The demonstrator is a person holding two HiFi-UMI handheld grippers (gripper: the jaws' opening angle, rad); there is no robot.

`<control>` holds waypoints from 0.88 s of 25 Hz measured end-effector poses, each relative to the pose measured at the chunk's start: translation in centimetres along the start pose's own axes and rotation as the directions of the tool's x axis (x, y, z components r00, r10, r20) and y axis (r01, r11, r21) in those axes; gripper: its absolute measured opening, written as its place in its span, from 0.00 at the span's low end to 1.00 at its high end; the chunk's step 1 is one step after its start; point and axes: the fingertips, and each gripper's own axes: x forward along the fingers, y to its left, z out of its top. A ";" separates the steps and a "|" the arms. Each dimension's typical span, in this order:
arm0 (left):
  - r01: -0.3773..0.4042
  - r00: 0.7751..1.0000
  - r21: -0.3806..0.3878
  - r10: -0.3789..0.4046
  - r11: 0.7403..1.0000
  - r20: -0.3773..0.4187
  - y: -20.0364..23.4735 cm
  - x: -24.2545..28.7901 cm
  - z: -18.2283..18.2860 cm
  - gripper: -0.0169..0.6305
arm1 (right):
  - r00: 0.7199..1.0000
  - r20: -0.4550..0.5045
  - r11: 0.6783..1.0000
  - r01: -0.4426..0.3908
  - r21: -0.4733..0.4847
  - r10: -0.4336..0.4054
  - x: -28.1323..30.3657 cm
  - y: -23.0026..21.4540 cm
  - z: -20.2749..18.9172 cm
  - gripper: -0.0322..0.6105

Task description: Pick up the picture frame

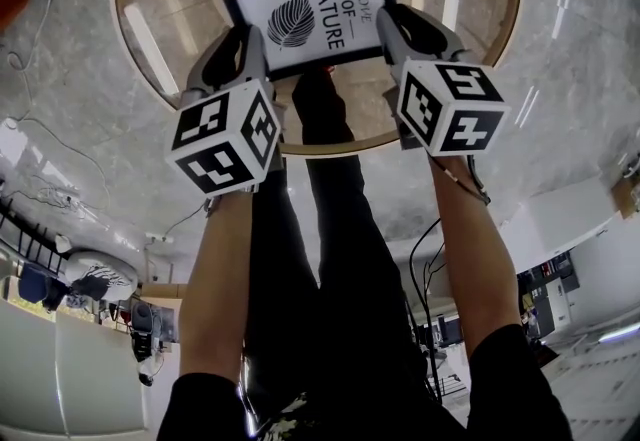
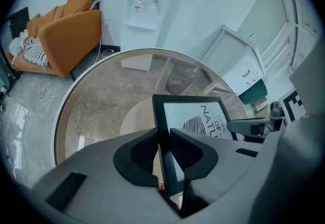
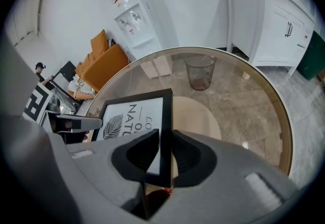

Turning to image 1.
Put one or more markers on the white low cabinet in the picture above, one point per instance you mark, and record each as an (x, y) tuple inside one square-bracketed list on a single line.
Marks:
[(550, 224)]

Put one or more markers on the person's black printed shirt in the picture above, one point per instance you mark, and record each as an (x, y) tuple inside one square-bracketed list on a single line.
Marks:
[(515, 394)]

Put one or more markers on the black white striped cushion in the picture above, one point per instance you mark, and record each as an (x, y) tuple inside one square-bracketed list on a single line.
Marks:
[(100, 281)]

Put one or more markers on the person's left forearm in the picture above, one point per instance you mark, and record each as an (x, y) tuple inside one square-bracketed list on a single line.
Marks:
[(215, 289)]

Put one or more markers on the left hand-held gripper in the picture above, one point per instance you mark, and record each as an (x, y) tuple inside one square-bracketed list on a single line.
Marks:
[(200, 121)]

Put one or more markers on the person's black trousers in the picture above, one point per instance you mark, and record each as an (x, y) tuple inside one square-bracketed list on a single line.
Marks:
[(340, 279)]

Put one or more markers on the black framed leaf picture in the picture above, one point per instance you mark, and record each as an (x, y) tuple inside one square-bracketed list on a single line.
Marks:
[(320, 4)]

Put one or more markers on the person's right forearm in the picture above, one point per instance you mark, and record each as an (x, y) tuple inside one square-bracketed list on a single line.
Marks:
[(475, 269)]

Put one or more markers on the white shell chair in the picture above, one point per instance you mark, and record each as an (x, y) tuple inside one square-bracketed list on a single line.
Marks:
[(85, 261)]

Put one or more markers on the round glass coffee table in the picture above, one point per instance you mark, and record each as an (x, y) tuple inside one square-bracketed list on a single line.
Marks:
[(475, 4)]

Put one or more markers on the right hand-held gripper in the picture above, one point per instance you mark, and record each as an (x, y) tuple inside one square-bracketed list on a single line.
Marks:
[(425, 106)]

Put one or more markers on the white power strip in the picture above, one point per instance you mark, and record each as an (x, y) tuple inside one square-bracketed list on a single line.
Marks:
[(160, 238), (60, 199)]

